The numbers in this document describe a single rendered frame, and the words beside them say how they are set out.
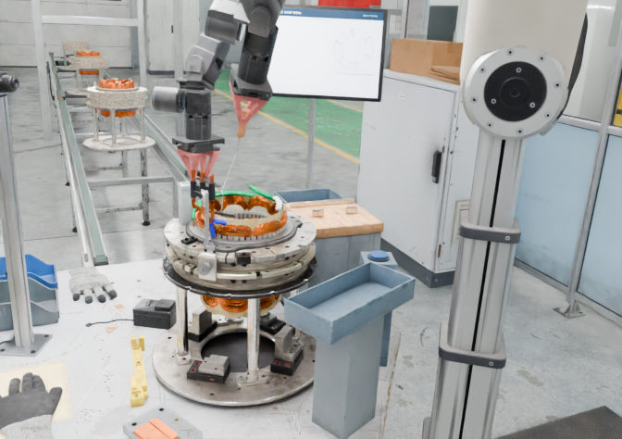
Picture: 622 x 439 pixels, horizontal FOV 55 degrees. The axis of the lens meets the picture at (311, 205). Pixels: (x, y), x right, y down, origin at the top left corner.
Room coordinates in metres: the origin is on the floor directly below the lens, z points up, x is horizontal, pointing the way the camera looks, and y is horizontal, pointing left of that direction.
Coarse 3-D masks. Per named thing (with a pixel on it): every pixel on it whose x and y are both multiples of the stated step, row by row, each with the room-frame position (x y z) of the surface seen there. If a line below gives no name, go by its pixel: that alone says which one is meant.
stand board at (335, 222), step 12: (288, 204) 1.46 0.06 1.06; (348, 204) 1.48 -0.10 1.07; (324, 216) 1.37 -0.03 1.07; (336, 216) 1.38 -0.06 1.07; (348, 216) 1.38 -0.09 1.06; (360, 216) 1.39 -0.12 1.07; (372, 216) 1.39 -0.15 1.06; (324, 228) 1.29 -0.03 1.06; (336, 228) 1.30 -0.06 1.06; (348, 228) 1.31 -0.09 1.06; (360, 228) 1.32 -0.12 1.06; (372, 228) 1.33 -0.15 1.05
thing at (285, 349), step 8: (288, 328) 1.16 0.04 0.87; (280, 336) 1.12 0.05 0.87; (288, 336) 1.14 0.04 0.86; (280, 344) 1.11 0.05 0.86; (288, 344) 1.14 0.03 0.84; (296, 344) 1.15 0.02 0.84; (280, 352) 1.11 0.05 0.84; (288, 352) 1.12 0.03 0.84; (296, 352) 1.12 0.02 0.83; (288, 360) 1.11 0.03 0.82
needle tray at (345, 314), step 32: (320, 288) 0.99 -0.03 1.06; (352, 288) 1.06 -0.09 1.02; (384, 288) 1.07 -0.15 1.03; (288, 320) 0.91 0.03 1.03; (320, 320) 0.87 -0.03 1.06; (352, 320) 0.89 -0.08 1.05; (320, 352) 0.96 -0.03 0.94; (352, 352) 0.92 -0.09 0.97; (320, 384) 0.96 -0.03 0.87; (352, 384) 0.93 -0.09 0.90; (320, 416) 0.95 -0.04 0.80; (352, 416) 0.93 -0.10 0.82
